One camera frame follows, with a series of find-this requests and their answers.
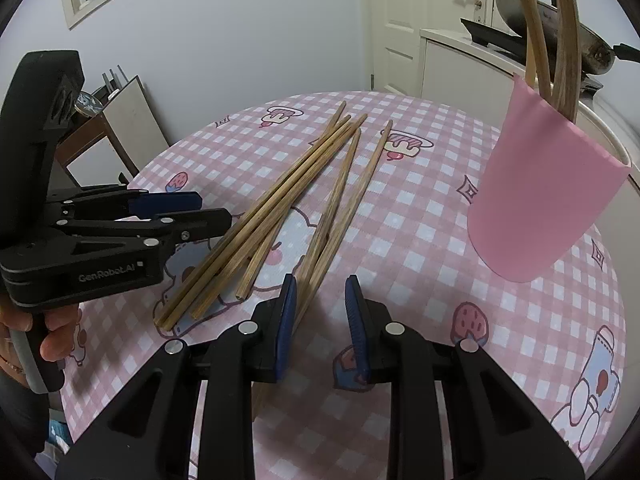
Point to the pink cup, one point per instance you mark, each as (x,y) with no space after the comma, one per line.
(540,200)

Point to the pink checked tablecloth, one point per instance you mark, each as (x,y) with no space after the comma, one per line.
(410,240)

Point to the bunch of wooden chopsticks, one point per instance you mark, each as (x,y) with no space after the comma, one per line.
(280,195)

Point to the white panel door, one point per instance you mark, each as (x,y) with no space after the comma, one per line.
(400,20)

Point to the blue white package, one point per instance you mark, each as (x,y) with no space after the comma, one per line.
(57,435)

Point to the black induction cooktop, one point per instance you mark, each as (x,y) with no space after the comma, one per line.
(485,35)

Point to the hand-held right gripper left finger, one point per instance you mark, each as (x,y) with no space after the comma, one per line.
(285,330)

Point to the dark wooden side table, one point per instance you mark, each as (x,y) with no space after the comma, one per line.
(85,135)

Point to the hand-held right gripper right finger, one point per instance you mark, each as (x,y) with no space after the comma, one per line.
(357,330)

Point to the decorative plate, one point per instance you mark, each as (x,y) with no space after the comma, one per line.
(87,105)

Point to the white kitchen cabinet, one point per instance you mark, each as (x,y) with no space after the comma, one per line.
(450,70)

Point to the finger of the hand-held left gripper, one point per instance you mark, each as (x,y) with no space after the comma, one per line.
(200,222)
(165,201)

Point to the person's left hand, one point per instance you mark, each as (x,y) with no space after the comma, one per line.
(60,332)

